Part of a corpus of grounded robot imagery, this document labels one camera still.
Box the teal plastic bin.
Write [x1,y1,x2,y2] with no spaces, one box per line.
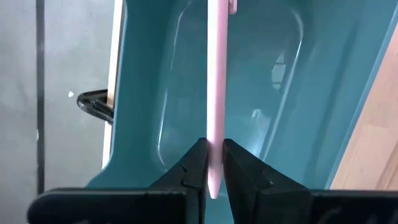
[85,0,398,224]

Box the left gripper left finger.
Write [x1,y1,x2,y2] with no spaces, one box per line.
[26,138,209,224]

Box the pink pen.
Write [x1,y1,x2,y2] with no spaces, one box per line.
[206,0,239,200]

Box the black clamp handle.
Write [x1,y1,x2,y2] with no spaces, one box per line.
[76,89,115,126]

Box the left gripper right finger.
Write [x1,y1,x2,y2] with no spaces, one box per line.
[222,138,398,224]

